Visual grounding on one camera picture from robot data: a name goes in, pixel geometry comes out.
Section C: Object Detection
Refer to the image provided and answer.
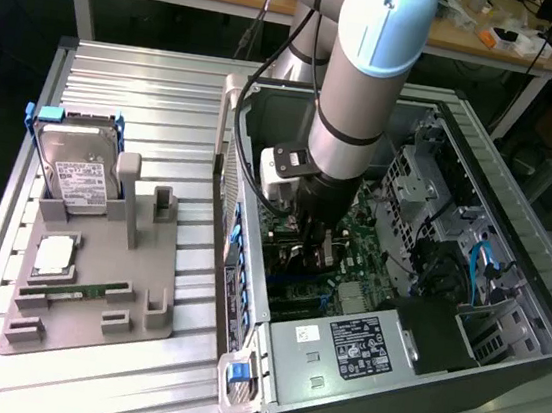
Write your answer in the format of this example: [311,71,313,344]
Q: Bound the silver chipset heatsink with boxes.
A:
[332,282,369,317]

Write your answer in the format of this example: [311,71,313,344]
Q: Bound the black camera cable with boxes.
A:
[222,0,336,219]

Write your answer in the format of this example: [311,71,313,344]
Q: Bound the graphics card with black fan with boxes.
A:
[259,229,348,287]

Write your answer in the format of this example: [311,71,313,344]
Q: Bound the perforated metal drive cage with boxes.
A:
[368,137,466,277]

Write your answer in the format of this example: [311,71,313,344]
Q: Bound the open black PC case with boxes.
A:
[182,69,552,413]

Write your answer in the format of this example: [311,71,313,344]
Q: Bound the green RAM stick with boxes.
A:
[22,272,122,308]

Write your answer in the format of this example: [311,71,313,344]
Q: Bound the blue case latch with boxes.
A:
[225,361,251,386]

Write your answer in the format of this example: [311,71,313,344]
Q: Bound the hard disk in blue caddy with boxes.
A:
[12,98,135,223]

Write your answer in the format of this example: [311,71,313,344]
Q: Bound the blue wire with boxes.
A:
[462,239,498,310]

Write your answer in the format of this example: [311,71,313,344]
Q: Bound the silver CPU chip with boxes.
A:
[33,232,77,277]

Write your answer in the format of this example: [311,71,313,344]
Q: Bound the metal disk bay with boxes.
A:
[448,291,550,374]

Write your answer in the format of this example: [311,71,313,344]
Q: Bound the black expansion slot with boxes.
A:
[266,297,331,326]
[266,286,331,313]

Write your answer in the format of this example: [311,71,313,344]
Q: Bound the silver power supply with label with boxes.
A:
[256,298,427,413]

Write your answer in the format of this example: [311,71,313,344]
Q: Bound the black cable with metal connector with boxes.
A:
[232,0,275,63]

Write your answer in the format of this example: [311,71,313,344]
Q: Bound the black wire bundle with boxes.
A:
[402,235,477,310]

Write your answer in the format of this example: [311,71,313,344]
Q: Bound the green motherboard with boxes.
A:
[240,163,411,338]

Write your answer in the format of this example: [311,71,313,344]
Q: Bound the grey parts rack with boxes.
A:
[0,137,197,377]

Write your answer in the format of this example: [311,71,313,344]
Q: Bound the white and black device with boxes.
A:
[490,25,534,58]

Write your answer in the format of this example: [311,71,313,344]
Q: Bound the small orange box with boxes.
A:
[474,27,498,48]

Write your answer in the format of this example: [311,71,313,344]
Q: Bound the clear plastic bag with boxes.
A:
[431,0,484,32]

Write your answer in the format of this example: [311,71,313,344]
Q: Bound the black plastic cover block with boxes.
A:
[369,289,490,384]

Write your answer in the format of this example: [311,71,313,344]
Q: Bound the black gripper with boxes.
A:
[289,167,362,278]

